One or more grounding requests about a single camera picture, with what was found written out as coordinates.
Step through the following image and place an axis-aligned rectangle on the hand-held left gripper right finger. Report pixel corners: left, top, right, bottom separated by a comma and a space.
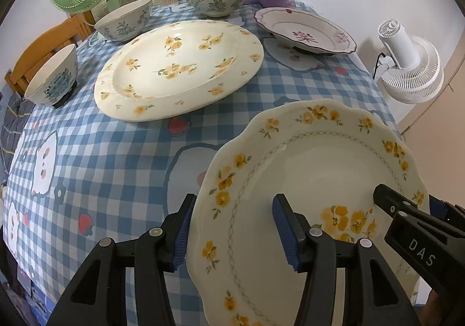
272, 193, 424, 326

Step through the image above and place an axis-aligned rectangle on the pink flower plate brown rim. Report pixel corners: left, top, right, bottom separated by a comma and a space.
253, 7, 357, 55

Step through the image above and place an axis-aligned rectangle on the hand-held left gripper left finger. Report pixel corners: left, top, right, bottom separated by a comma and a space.
45, 193, 198, 326

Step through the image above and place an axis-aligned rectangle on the beige door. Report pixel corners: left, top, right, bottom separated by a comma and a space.
396, 57, 465, 138

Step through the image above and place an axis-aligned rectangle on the dark blue flower bowl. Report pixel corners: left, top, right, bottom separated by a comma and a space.
25, 43, 78, 109

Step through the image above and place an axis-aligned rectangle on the blue leaf pattern bowl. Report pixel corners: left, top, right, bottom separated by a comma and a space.
186, 0, 250, 19
94, 0, 152, 42

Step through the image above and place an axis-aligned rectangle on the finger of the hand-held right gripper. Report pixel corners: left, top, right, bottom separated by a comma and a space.
429, 194, 465, 230
373, 184, 465, 299

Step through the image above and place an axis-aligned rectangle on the large oval yellow flower plate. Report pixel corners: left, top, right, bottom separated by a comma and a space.
94, 20, 264, 122

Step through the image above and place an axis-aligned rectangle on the white fan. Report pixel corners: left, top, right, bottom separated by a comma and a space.
376, 20, 444, 105

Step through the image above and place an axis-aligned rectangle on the scalloped yellow flower plate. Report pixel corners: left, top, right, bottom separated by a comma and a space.
185, 99, 431, 326

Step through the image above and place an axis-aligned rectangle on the black fan cable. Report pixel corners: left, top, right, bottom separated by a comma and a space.
372, 52, 387, 81

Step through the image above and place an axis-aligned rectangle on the blue checkered tablecloth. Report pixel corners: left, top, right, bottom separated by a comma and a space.
0, 0, 429, 326

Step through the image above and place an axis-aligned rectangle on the grey striped pillow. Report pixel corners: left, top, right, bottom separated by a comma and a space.
0, 92, 37, 181

